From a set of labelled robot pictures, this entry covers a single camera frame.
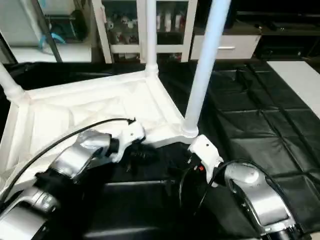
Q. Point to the white glass door cabinet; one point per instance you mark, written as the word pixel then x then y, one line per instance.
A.
pixel 130 49

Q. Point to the black low shelf unit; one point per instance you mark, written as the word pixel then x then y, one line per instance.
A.
pixel 280 20

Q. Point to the black work mat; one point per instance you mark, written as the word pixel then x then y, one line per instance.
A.
pixel 260 110

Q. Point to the white plastic table leg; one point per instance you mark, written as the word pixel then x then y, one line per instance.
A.
pixel 205 65
pixel 10 85
pixel 151 35

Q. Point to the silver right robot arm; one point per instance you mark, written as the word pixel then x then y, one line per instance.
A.
pixel 260 195

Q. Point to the white plastic table top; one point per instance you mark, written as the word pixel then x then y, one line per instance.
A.
pixel 75 105

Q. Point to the white drawer unit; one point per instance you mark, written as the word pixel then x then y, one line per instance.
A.
pixel 235 47

